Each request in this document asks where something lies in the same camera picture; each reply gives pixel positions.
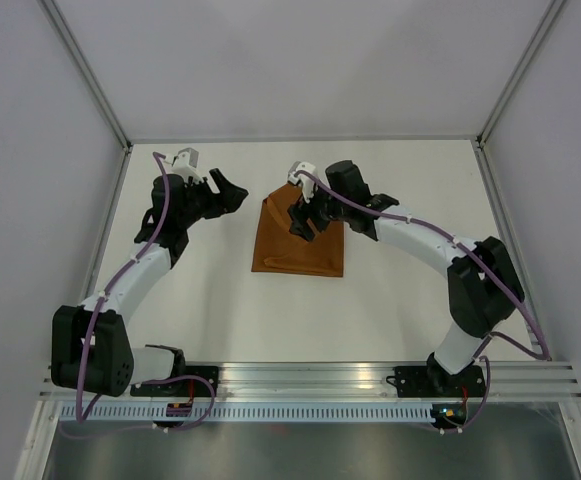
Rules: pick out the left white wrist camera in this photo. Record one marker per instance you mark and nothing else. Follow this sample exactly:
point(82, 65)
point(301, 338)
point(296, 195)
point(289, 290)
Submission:
point(185, 164)

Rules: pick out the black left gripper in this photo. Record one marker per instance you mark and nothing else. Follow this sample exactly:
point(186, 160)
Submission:
point(226, 202)

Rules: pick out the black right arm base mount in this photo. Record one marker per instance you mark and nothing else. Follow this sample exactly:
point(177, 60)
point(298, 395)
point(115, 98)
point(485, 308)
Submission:
point(422, 381)

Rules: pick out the aluminium side rail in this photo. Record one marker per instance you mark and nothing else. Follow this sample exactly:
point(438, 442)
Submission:
point(505, 229)
point(109, 208)

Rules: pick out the left aluminium corner post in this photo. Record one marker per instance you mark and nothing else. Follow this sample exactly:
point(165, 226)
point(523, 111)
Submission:
point(68, 40)

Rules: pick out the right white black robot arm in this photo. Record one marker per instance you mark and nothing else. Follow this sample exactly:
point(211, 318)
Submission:
point(482, 284)

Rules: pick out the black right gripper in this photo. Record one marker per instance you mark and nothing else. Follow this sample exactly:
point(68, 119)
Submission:
point(301, 210)

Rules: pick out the right aluminium side rail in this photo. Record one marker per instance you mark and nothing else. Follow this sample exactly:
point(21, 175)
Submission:
point(505, 229)

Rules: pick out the brown cloth napkin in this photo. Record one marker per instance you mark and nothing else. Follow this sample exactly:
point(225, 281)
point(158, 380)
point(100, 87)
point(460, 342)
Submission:
point(276, 250)

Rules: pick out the aluminium corner post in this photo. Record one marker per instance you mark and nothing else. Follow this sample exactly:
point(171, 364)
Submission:
point(68, 40)
point(539, 37)

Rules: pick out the right aluminium corner post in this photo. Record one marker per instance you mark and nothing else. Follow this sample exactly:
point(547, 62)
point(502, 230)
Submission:
point(539, 37)

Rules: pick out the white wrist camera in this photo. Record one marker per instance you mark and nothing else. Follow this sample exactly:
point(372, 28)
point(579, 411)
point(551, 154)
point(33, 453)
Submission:
point(185, 164)
point(305, 176)

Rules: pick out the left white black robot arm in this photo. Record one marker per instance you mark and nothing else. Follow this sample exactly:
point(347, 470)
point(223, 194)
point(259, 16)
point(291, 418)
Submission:
point(90, 346)

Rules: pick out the aluminium front frame rail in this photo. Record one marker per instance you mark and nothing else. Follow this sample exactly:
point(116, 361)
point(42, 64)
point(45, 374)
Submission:
point(510, 381)

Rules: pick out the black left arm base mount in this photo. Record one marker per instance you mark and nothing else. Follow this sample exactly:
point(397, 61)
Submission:
point(193, 382)

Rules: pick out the white slotted cable duct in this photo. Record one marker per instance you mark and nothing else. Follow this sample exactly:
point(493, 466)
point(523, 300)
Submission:
point(163, 411)

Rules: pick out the left aluminium side rail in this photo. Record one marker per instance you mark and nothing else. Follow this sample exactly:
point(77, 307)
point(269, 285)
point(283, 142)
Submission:
point(109, 208)

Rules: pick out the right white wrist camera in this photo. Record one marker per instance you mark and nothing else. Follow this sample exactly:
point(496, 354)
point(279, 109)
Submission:
point(305, 176)

